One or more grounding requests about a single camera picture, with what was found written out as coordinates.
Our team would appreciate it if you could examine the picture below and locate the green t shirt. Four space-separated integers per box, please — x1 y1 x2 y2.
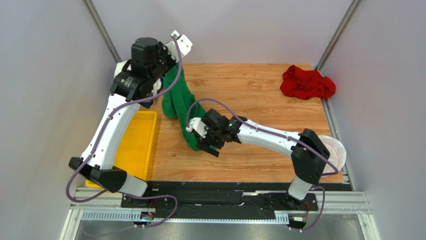
161 64 206 152

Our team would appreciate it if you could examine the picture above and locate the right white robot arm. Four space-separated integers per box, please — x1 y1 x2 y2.
186 108 331 201

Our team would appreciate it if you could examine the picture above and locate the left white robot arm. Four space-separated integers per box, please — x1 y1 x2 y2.
68 31 192 198

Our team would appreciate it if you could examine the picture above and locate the white printed t shirt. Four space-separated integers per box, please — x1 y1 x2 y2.
114 60 132 85

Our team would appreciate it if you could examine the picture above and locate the yellow plastic bin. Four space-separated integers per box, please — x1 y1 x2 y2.
85 110 158 189

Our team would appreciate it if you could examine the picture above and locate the red t shirt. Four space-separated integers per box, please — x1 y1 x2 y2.
279 65 336 100

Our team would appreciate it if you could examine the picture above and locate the white pink round basket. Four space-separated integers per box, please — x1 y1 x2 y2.
318 135 347 171

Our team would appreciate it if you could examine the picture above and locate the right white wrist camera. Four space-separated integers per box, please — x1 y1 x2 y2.
186 117 209 138

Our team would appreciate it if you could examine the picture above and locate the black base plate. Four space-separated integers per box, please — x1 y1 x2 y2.
120 180 352 221

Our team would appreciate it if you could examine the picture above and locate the left aluminium frame post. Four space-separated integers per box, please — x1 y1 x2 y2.
82 0 122 63

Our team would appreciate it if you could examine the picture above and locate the aluminium frame post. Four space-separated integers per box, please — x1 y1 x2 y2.
315 0 363 71
82 0 122 63

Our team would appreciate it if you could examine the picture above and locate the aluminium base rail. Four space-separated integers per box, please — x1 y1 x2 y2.
60 190 380 240

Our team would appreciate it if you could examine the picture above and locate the right aluminium frame post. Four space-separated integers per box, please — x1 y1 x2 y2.
315 0 363 71

